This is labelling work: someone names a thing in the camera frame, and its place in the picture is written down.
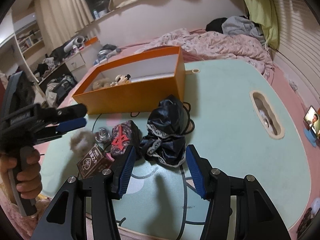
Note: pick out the white drawer cabinet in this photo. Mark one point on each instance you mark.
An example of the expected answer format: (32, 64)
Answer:
(74, 62)

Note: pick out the brown playing card box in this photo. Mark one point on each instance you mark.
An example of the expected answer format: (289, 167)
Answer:
(93, 162)

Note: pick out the smartphone on stand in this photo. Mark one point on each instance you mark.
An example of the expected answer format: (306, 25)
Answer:
(311, 118)

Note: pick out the round silver metal tin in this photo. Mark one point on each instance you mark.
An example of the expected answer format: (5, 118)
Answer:
(102, 136)

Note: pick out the black garment on bed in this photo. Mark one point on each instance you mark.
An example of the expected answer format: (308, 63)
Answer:
(216, 25)

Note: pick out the dark pouch with red character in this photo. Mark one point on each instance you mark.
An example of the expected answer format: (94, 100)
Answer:
(124, 135)

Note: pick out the pink floral blanket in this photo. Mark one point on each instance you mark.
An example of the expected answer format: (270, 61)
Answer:
(213, 45)

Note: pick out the beige fur pompom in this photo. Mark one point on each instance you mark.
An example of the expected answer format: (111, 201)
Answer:
(81, 142)

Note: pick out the black satin lace cloth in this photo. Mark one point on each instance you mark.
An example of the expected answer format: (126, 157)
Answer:
(167, 127)

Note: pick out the white rolled paper tube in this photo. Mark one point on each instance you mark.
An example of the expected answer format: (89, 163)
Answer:
(74, 42)

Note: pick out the person's left hand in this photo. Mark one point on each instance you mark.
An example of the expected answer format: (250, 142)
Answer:
(30, 184)

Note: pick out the beige curtain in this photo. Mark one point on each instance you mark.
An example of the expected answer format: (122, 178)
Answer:
(60, 20)

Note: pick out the cartoon mouse figurine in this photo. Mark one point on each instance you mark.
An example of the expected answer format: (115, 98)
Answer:
(123, 79)

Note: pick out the orange cardboard box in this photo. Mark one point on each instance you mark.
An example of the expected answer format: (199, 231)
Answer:
(154, 75)

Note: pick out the grey crumpled garment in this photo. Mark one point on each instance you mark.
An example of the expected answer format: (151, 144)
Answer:
(238, 25)

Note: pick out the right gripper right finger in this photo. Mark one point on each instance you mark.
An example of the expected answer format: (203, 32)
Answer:
(200, 172)

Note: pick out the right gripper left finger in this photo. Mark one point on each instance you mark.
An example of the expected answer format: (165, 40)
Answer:
(122, 170)

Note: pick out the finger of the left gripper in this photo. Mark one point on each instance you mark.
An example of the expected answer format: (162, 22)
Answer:
(71, 112)
(71, 125)

